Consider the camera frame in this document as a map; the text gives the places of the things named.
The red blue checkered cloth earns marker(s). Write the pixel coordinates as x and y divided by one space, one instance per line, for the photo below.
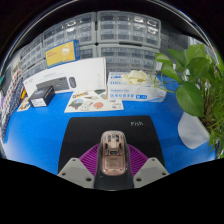
13 86

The yellow and blue box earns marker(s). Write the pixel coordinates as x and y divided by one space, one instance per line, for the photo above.
61 53

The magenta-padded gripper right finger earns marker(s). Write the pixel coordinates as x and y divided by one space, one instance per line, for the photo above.
151 171

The green plant in white pot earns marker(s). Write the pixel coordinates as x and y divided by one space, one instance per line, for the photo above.
190 98

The black mouse pad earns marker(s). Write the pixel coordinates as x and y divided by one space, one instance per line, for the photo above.
83 133

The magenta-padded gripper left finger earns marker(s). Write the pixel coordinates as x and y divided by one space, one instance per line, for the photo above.
75 171

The white blue glove box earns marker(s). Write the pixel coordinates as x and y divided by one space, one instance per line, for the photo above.
133 91

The cream disposable gloves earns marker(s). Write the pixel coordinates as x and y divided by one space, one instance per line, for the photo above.
135 76

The white keyboard packaging box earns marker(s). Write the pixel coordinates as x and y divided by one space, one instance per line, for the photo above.
83 71

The small black box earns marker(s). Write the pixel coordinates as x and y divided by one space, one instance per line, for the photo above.
41 95

